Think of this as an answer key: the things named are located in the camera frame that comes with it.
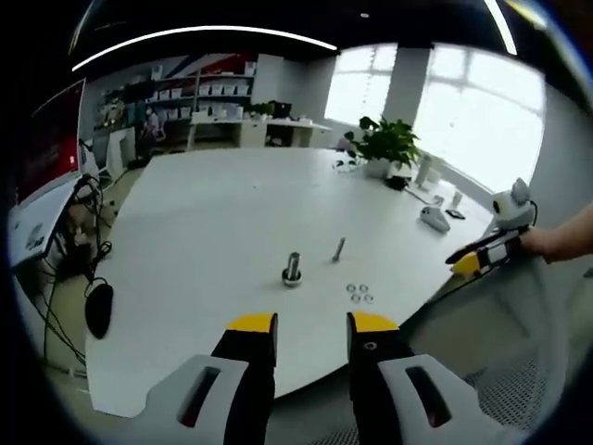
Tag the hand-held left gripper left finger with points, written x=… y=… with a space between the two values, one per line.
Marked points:
x=250 y=352

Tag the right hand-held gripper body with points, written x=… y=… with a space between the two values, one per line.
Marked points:
x=512 y=211

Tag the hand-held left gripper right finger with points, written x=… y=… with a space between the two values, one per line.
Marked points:
x=380 y=352

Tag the thick threaded stud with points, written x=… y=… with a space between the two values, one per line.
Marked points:
x=293 y=262

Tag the thin threaded stud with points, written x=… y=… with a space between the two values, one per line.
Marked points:
x=339 y=248

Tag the person's right hand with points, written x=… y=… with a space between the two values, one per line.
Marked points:
x=533 y=241

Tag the white game controller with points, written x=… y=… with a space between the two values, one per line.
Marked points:
x=435 y=219

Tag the grey mesh office chair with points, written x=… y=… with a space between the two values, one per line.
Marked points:
x=500 y=334

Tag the white cup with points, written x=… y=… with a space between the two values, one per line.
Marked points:
x=424 y=170

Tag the small black device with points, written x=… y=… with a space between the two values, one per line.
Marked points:
x=396 y=182

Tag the white plant pot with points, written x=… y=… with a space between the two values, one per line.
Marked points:
x=377 y=168

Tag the green potted plant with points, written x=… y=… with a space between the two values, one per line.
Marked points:
x=389 y=139

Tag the black oval object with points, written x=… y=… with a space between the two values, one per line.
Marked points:
x=98 y=308

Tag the short ceiling light strip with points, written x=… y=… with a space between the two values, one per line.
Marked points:
x=502 y=25

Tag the white counter table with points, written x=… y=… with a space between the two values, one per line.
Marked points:
x=259 y=130

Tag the white computer desk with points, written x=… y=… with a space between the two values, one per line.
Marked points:
x=37 y=218

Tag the white storage shelf unit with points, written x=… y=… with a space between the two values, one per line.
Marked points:
x=185 y=88

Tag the monitor with red screen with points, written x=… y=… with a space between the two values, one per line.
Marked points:
x=51 y=139

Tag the long curved ceiling light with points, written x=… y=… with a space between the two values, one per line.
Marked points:
x=204 y=31

